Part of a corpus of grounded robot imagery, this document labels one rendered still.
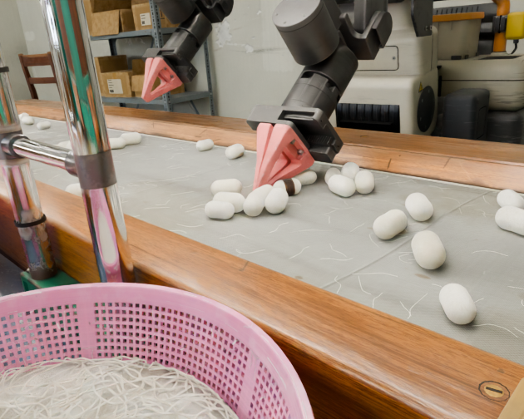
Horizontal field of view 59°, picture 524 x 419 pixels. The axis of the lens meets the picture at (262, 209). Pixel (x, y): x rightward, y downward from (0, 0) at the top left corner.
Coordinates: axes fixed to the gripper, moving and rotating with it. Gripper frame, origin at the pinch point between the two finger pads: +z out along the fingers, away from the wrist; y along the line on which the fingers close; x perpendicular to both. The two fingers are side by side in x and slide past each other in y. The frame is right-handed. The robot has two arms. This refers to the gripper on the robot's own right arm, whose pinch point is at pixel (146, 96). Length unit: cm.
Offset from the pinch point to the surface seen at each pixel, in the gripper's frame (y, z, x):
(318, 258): 58, 22, -10
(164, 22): -182, -115, 75
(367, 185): 53, 10, -1
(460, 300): 70, 23, -13
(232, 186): 40.9, 16.4, -6.5
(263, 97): -140, -114, 139
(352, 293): 63, 24, -12
